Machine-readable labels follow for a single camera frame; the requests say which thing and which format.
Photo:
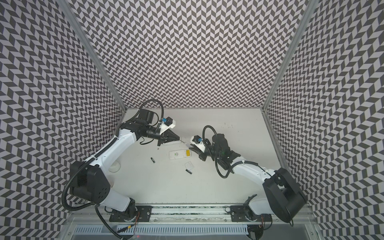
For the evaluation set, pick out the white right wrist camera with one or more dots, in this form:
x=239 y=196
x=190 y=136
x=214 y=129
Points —
x=197 y=143

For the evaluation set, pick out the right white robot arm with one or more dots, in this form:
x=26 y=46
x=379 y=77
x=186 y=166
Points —
x=282 y=195

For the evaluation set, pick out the white battery cover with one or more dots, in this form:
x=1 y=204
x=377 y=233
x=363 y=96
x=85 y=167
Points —
x=189 y=166

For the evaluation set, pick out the white remote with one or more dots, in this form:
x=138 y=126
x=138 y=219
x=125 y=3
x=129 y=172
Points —
x=179 y=154

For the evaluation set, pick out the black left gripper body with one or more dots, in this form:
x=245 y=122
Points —
x=154 y=132

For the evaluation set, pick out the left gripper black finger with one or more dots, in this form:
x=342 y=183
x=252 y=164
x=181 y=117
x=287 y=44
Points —
x=162 y=141
x=170 y=136

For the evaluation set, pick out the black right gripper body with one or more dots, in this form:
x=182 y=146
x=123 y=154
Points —
x=201 y=152

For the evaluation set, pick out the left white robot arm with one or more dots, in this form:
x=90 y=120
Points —
x=88 y=184

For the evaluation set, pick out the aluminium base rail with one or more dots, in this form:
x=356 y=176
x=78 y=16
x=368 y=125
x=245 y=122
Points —
x=190 y=214

